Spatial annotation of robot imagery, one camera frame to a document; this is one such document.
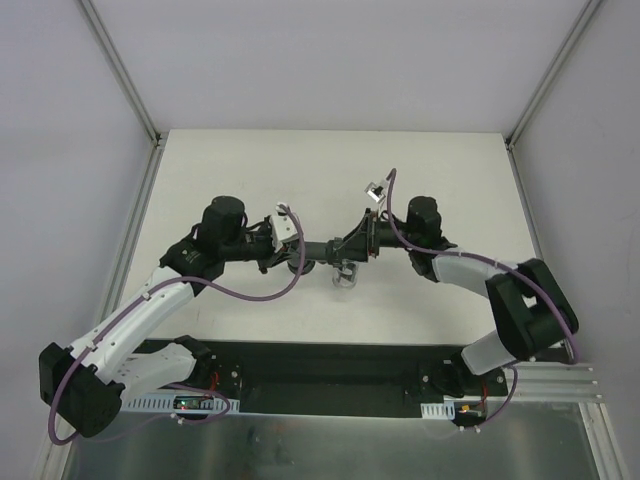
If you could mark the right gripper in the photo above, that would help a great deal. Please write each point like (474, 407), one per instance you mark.
(370, 235)

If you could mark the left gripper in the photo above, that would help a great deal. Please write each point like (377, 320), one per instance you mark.
(282, 253)

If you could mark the grey pipe tee fitting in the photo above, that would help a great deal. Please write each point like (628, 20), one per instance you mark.
(316, 253)

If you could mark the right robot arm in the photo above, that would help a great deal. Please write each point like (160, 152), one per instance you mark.
(530, 311)

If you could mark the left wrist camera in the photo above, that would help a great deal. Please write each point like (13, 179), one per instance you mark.
(283, 229)

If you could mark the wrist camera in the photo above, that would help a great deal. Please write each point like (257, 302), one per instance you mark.
(377, 191)
(283, 229)

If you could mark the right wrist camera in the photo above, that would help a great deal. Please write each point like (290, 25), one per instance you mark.
(377, 191)

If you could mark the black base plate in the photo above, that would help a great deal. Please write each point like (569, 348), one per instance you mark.
(385, 381)

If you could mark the left aluminium corner post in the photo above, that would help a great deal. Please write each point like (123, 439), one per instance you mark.
(119, 71)

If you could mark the aluminium corner post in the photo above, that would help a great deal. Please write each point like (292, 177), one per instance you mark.
(552, 72)
(119, 71)

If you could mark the right white cable duct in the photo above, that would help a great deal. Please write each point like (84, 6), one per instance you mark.
(438, 411)

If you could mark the white cable duct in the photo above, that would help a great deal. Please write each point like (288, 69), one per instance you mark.
(180, 403)
(438, 411)

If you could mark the left white cable duct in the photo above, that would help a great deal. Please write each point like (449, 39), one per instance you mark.
(180, 403)

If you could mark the right aluminium corner post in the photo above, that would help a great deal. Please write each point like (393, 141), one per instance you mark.
(552, 72)

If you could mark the aluminium frame rail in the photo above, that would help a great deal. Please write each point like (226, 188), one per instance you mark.
(550, 382)

